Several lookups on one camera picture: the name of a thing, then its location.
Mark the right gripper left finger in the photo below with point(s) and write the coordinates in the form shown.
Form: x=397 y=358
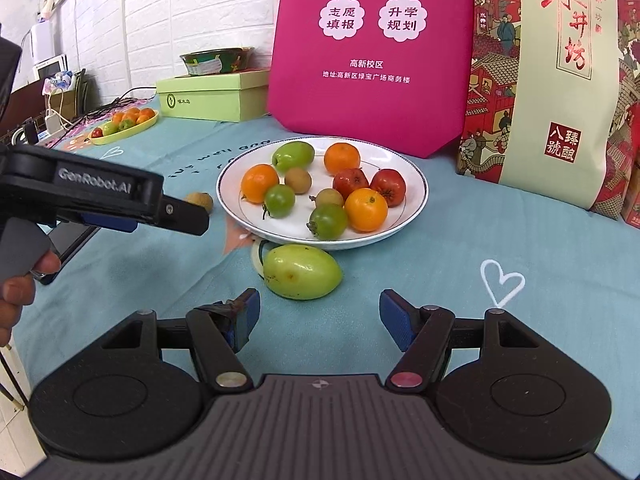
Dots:
x=218 y=333

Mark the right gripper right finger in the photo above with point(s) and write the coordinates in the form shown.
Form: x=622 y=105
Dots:
x=423 y=337

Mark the orange front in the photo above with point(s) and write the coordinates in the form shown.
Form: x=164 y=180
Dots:
x=366 y=210

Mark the orange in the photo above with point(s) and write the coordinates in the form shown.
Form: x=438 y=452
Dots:
x=366 y=210
x=257 y=181

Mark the small green fruit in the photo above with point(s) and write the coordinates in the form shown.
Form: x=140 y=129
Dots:
x=279 y=201
x=328 y=222

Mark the red fruit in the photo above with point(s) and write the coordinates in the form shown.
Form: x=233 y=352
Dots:
x=391 y=185
x=349 y=180

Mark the brown longan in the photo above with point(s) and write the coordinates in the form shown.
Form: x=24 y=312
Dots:
x=299 y=180
x=327 y=196

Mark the orange plate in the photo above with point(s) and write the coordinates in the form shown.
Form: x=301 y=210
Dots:
x=341 y=156

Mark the person's left hand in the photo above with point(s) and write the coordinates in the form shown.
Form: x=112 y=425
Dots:
x=19 y=292

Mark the black smartphone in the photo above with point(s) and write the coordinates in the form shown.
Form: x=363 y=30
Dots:
x=67 y=239

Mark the white power strip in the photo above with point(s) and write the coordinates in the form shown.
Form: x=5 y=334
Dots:
x=56 y=128

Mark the yellow-green small fruit tray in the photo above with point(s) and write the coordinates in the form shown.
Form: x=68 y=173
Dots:
x=122 y=125

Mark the longan near plate edge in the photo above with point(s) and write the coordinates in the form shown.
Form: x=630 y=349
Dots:
x=201 y=199

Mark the teal printed tablecloth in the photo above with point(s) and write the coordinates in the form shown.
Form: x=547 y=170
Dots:
x=571 y=275

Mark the light green cardboard box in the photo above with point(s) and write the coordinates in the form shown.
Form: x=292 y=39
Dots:
x=234 y=97

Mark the green instant noodle bowl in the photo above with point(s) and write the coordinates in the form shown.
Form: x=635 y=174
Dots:
x=217 y=61

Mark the red cracker box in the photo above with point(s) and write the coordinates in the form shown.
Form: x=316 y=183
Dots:
x=631 y=206

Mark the magenta fabric bag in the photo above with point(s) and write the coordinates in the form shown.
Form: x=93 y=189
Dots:
x=391 y=72

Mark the red green gift bag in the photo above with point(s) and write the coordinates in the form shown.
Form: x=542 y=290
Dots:
x=553 y=99

